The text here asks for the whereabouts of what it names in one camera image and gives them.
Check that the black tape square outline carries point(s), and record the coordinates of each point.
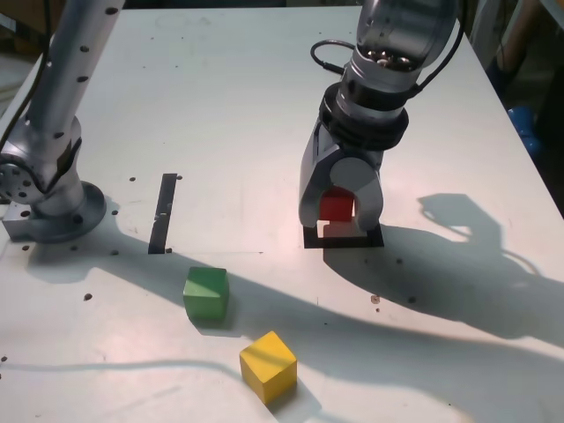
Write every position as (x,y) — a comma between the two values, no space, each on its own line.
(343,242)

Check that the yellow cube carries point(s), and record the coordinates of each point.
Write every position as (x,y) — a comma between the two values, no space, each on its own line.
(269,365)

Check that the red cube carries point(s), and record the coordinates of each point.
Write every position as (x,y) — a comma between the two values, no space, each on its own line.
(337,207)

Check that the green cube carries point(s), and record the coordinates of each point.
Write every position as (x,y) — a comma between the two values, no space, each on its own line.
(206,295)

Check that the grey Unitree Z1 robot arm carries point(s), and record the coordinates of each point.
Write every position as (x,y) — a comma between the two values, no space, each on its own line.
(57,110)

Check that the person's leg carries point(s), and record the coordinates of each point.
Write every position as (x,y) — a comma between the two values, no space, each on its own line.
(511,44)

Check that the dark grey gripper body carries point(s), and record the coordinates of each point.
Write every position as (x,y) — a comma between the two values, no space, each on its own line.
(361,154)

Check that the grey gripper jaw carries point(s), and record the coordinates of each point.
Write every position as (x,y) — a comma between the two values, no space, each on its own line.
(354,176)
(313,189)

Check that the blue spool-shaped object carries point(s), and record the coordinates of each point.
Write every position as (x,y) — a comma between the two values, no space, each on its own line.
(524,123)

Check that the black tape strip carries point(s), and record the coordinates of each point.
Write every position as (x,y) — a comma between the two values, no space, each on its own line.
(161,220)

